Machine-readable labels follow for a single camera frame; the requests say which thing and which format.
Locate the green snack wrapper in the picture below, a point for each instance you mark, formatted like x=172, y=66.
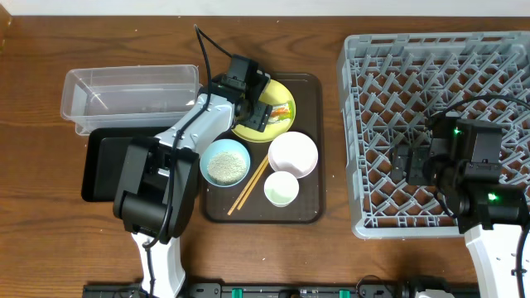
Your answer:
x=280, y=113

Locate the rice food waste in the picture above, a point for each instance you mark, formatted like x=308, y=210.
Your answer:
x=227, y=168

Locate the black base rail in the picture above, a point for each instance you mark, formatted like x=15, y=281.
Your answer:
x=213, y=290

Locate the clear plastic bin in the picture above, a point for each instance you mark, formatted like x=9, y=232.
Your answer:
x=128, y=96

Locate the grey dishwasher rack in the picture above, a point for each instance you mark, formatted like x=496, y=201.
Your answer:
x=393, y=83

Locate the white paper cup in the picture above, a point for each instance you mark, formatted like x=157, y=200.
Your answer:
x=281, y=188

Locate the black plastic bin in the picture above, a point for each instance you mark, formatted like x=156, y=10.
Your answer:
x=106, y=151

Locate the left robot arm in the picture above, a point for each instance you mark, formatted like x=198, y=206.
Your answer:
x=157, y=186

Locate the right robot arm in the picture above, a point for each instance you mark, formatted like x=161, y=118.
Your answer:
x=492, y=217

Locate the pink bowl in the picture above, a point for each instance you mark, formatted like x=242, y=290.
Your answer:
x=293, y=152

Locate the yellow plate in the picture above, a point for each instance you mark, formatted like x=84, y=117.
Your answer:
x=274, y=94

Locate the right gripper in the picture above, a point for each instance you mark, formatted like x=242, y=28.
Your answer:
x=412, y=164

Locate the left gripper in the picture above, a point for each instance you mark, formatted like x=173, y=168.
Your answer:
x=261, y=117

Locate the brown serving tray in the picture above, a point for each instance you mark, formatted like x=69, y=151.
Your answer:
x=309, y=204

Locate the blue bowl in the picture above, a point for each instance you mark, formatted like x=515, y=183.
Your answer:
x=218, y=146

